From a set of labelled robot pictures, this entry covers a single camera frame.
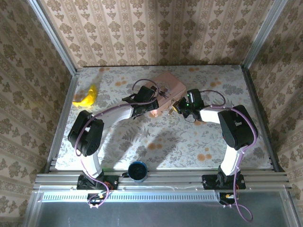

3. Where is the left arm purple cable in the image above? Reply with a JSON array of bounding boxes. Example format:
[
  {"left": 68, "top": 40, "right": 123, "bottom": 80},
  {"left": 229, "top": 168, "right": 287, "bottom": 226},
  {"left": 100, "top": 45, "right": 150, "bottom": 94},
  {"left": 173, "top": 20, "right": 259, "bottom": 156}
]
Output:
[{"left": 74, "top": 79, "right": 160, "bottom": 210}]

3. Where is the aluminium frame post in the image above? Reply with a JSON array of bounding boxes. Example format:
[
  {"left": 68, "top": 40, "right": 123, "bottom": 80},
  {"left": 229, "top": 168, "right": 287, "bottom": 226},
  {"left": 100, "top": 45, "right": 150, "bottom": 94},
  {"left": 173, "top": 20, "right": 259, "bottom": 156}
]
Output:
[
  {"left": 241, "top": 0, "right": 288, "bottom": 69},
  {"left": 27, "top": 0, "right": 78, "bottom": 76}
]

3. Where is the slotted grey cable duct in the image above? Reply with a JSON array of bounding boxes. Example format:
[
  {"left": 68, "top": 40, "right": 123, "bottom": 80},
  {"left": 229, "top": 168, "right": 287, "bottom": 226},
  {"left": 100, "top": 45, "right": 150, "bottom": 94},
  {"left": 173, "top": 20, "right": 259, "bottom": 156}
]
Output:
[{"left": 41, "top": 191, "right": 222, "bottom": 202}]

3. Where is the yellow toy banana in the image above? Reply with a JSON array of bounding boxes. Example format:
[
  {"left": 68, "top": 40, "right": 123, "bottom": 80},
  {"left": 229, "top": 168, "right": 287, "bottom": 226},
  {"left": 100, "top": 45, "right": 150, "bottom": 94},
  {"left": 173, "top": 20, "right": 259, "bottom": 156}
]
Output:
[{"left": 72, "top": 84, "right": 98, "bottom": 108}]

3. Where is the grey metal panel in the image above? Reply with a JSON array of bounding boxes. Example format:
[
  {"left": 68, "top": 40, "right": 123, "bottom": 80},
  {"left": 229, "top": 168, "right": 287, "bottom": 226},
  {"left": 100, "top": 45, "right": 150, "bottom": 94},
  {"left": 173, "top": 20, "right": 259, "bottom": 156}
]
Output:
[{"left": 25, "top": 185, "right": 300, "bottom": 227}]

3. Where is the black connector box with wires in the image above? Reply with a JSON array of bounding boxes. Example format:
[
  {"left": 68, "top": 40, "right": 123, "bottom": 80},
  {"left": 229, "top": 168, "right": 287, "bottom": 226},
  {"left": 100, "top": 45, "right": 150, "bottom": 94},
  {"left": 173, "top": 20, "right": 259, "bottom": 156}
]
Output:
[
  {"left": 219, "top": 192, "right": 240, "bottom": 206},
  {"left": 87, "top": 192, "right": 107, "bottom": 206}
]

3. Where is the aluminium table side rail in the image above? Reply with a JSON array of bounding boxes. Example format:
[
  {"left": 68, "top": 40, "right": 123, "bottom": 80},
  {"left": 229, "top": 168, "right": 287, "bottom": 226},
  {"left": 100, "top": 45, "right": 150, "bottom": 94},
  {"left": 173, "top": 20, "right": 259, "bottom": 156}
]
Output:
[
  {"left": 44, "top": 73, "right": 80, "bottom": 173},
  {"left": 240, "top": 65, "right": 286, "bottom": 172}
]

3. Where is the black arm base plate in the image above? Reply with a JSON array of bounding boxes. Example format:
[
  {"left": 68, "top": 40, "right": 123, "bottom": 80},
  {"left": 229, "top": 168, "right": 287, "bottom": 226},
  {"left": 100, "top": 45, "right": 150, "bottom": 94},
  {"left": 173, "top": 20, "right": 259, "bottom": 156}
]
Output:
[
  {"left": 77, "top": 174, "right": 119, "bottom": 190},
  {"left": 202, "top": 174, "right": 246, "bottom": 190}
]

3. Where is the dark blue mug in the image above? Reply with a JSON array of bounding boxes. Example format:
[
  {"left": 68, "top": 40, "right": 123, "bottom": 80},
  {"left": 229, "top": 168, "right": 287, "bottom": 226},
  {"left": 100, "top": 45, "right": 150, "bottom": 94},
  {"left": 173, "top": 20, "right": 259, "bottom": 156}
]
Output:
[{"left": 122, "top": 160, "right": 149, "bottom": 183}]

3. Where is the long aluminium base rail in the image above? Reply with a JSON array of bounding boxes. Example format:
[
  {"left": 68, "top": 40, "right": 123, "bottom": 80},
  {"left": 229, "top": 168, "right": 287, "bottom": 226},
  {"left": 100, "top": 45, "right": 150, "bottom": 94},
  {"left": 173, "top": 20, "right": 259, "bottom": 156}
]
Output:
[{"left": 33, "top": 168, "right": 292, "bottom": 191}]

